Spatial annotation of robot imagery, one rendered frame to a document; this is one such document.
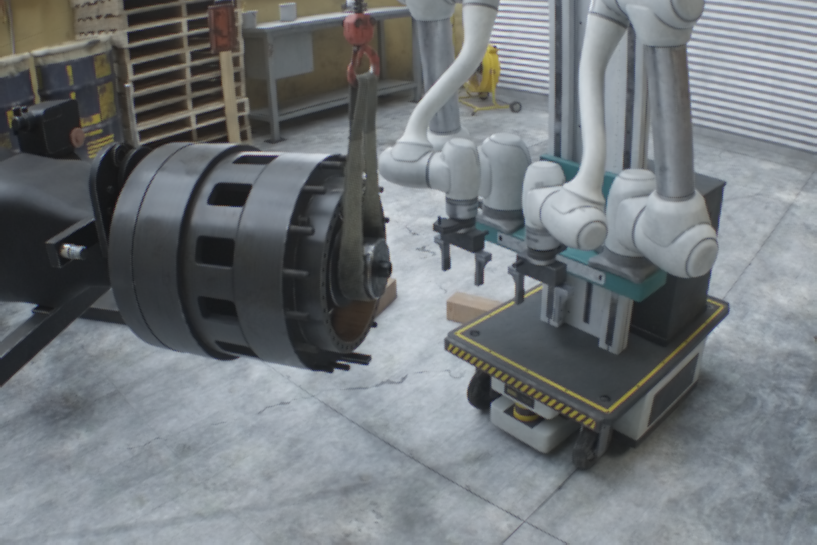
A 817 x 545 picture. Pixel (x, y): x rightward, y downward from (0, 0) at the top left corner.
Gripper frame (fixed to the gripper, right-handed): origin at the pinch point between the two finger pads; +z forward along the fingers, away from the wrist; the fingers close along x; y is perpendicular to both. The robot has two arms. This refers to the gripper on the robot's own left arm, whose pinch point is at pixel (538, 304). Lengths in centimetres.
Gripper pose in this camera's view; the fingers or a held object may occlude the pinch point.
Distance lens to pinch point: 171.1
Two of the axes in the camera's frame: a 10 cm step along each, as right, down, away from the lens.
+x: 6.7, 3.0, -6.8
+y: -7.4, 3.0, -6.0
